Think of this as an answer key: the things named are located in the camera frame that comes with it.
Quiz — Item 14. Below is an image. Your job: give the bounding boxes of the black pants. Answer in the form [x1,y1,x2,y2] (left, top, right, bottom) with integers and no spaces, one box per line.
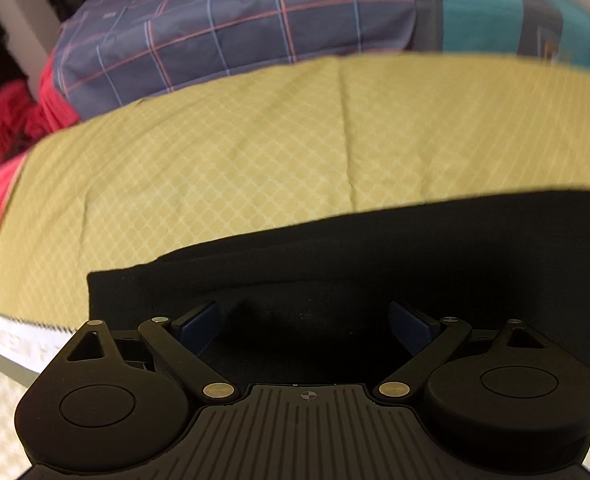
[89,187,590,386]

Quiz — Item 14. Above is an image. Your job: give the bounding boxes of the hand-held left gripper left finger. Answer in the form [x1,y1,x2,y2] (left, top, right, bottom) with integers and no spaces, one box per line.
[65,301,240,404]

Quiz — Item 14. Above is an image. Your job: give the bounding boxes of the red cloth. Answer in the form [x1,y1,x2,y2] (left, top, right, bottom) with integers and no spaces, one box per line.
[0,55,82,182]

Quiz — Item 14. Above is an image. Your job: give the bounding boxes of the blue plaid pillow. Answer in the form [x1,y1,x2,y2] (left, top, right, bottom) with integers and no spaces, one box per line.
[55,0,418,123]

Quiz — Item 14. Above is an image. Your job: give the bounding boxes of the teal grey striped pillow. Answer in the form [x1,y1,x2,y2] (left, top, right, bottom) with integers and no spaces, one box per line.
[395,0,590,73]

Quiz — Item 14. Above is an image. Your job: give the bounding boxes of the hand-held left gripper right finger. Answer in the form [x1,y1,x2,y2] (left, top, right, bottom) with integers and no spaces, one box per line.
[372,301,550,404]

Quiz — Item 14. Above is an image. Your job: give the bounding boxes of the yellow white patterned blanket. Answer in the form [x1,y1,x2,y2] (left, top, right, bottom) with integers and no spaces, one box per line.
[0,54,590,480]

